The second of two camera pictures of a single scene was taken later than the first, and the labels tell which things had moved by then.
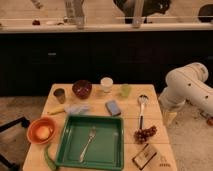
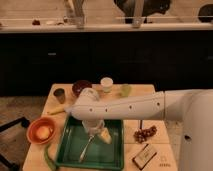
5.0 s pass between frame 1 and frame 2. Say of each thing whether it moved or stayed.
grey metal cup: stayed
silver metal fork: stayed
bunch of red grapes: stayed
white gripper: moved
